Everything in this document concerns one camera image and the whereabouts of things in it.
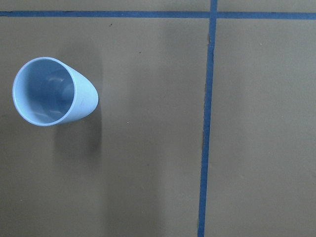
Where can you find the blue plastic cup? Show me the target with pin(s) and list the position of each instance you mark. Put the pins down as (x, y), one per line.
(48, 92)

